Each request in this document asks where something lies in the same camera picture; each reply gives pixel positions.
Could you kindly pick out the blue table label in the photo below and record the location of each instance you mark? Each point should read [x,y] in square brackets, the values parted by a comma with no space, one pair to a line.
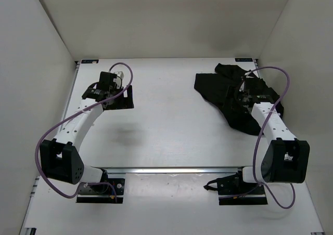
[89,61]
[243,59]

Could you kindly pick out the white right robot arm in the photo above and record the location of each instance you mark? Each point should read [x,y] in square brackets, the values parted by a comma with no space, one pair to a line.
[279,155]

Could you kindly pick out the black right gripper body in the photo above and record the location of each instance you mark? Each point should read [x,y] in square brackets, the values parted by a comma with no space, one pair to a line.
[239,94]

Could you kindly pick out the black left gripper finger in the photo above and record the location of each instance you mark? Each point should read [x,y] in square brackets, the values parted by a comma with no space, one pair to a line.
[120,104]
[128,93]

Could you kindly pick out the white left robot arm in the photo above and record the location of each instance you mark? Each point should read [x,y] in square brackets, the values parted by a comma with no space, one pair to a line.
[60,159]

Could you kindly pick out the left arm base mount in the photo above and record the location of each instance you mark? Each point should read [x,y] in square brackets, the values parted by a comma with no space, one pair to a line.
[110,193]

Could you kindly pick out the black pleated skirt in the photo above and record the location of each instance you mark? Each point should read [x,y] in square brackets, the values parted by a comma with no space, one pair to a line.
[213,88]

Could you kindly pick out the right blue table label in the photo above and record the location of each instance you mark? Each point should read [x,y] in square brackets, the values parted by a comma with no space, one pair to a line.
[243,59]

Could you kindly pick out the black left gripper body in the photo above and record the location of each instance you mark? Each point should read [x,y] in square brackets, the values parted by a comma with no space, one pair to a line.
[116,90]

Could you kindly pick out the left blue table label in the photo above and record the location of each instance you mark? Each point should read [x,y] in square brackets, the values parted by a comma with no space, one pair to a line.
[89,61]

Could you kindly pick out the aluminium table front rail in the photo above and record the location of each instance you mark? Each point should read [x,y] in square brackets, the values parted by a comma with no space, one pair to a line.
[172,170]

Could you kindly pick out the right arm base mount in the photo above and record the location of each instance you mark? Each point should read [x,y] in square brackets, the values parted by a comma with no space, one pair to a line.
[232,190]

